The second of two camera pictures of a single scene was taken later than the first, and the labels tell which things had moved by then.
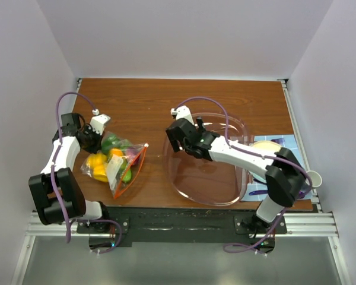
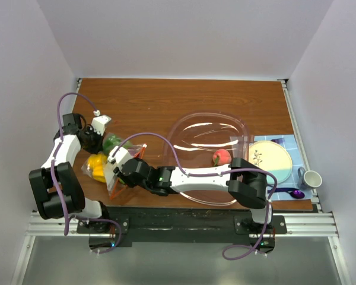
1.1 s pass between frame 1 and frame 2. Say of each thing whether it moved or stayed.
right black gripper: moved
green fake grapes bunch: stayed
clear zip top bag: stayed
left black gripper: stayed
